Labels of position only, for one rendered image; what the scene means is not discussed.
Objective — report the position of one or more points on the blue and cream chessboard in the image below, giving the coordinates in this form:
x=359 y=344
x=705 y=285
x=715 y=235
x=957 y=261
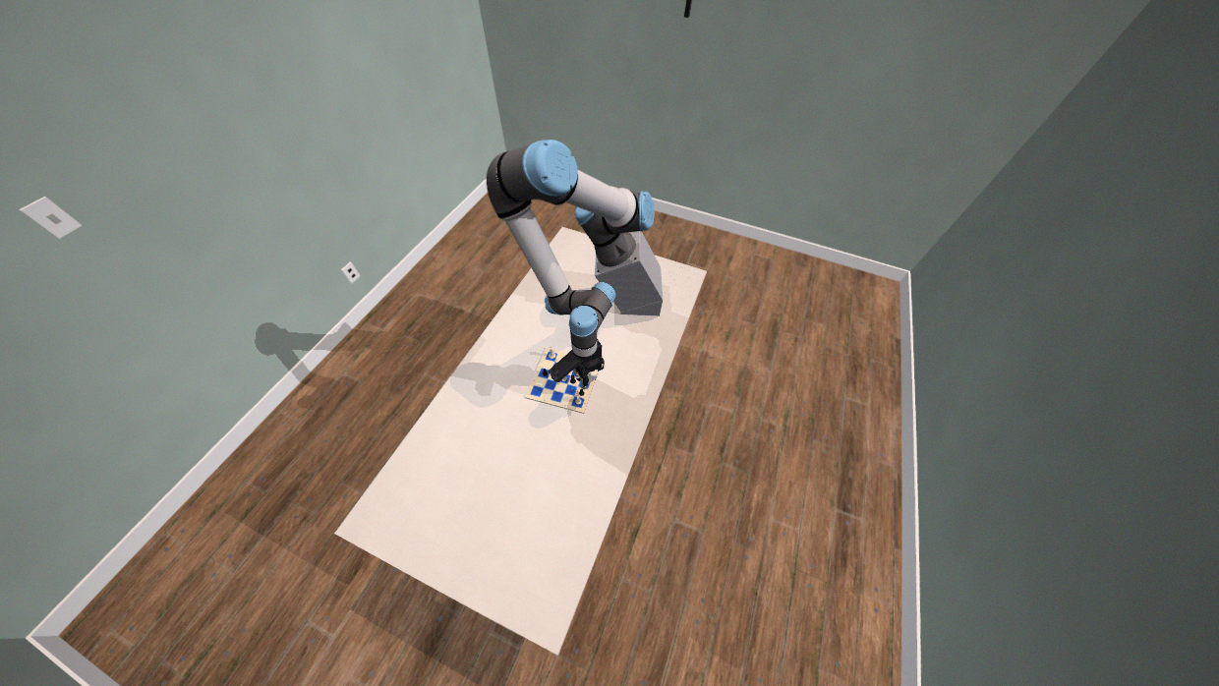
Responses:
x=561 y=394

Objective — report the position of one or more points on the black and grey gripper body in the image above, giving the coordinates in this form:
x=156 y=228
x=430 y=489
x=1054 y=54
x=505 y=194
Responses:
x=591 y=363

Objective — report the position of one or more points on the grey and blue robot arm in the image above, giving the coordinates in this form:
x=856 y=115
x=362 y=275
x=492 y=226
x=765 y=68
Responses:
x=544 y=169

